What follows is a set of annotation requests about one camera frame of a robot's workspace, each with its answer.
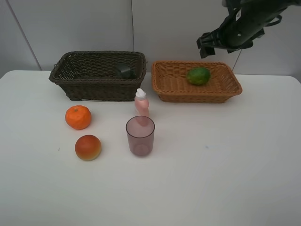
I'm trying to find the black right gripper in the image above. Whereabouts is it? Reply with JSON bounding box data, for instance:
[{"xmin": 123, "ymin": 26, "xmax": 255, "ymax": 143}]
[{"xmin": 197, "ymin": 7, "xmax": 265, "ymax": 58}]

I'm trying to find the round bread bun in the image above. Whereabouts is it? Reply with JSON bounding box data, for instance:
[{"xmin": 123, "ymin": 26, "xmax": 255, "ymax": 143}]
[{"xmin": 75, "ymin": 135, "xmax": 102, "ymax": 161}]

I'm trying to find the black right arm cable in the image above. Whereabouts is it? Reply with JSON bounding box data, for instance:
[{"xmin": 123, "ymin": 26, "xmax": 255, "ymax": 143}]
[{"xmin": 263, "ymin": 14, "xmax": 283, "ymax": 28}]

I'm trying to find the pink squeeze bottle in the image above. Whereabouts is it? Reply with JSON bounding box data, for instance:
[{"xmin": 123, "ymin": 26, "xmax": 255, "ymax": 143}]
[{"xmin": 135, "ymin": 88, "xmax": 149, "ymax": 126}]

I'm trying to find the black rectangular box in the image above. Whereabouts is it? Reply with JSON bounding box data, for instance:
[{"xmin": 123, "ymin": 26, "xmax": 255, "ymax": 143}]
[{"xmin": 115, "ymin": 64, "xmax": 136, "ymax": 80}]

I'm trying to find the green lime fruit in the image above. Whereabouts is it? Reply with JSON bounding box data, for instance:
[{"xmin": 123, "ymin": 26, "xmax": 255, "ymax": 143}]
[{"xmin": 186, "ymin": 67, "xmax": 211, "ymax": 85}]

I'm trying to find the dark brown wicker basket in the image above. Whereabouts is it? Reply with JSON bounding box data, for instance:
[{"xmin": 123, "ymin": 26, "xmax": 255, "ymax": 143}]
[{"xmin": 49, "ymin": 51, "xmax": 146, "ymax": 102}]

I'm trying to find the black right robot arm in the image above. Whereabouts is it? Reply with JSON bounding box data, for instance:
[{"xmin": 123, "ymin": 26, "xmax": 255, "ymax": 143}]
[{"xmin": 197, "ymin": 0, "xmax": 301, "ymax": 58}]

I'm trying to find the orange mandarin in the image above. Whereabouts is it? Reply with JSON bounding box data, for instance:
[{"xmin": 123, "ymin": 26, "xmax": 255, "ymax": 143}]
[{"xmin": 65, "ymin": 105, "xmax": 92, "ymax": 130}]

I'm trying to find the purple translucent cup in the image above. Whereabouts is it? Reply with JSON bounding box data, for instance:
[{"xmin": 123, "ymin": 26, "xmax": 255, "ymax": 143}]
[{"xmin": 126, "ymin": 116, "xmax": 155, "ymax": 157}]

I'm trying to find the light orange wicker basket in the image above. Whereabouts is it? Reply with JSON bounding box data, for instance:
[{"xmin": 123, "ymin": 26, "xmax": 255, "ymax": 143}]
[{"xmin": 151, "ymin": 61, "xmax": 242, "ymax": 103}]

